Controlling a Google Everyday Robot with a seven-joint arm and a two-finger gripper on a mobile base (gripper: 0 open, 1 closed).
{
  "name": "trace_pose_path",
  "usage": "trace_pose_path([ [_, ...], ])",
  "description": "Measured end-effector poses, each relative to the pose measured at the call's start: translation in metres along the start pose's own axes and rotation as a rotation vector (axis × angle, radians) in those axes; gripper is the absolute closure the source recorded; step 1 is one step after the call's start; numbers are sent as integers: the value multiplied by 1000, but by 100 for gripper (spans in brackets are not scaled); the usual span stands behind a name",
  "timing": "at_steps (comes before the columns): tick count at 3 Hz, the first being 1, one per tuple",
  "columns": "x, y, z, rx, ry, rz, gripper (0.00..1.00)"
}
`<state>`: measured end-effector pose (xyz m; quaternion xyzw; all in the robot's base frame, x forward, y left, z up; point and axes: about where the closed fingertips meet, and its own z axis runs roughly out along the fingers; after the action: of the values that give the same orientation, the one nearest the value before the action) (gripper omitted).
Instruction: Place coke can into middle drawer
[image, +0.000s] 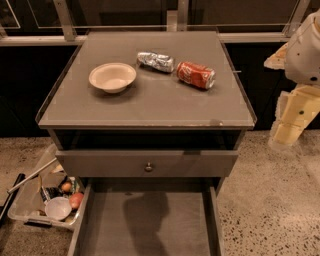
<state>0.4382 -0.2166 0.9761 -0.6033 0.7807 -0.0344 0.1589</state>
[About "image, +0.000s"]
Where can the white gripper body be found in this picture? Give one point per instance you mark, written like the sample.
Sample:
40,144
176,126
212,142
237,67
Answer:
304,55

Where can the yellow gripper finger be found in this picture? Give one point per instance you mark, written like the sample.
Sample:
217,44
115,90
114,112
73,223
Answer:
277,60
283,136

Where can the red coke can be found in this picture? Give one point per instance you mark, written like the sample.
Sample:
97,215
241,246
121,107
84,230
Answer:
196,75

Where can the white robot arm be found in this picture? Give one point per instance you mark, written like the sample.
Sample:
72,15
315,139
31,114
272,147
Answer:
300,59

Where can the grey drawer cabinet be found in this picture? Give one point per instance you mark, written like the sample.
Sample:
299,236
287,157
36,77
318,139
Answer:
157,111

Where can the round metal drawer knob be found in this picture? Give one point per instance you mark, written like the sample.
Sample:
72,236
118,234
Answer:
149,167

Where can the grey top drawer front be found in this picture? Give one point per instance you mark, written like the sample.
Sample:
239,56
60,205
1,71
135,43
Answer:
131,163

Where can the open grey middle drawer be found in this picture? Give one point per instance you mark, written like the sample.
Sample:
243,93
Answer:
148,217

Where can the crumpled silver foil bag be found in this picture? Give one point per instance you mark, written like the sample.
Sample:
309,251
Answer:
160,62

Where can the white paper bowl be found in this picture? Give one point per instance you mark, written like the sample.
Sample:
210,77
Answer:
112,77

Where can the red apple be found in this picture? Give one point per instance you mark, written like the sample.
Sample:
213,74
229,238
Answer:
75,200

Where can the orange fruit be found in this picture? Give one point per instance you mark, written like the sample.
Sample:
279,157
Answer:
66,187

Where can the grey metal rod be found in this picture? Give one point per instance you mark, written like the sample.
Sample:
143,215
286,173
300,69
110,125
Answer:
34,174

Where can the small white plastic bowl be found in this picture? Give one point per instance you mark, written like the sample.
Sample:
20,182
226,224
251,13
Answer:
58,208

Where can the clear plastic storage bin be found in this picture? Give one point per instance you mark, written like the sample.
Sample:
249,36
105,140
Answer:
28,205

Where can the dark snack packet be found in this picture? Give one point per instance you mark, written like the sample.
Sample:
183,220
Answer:
48,193

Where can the black flat bar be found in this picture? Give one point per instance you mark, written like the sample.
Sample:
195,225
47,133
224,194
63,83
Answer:
4,208

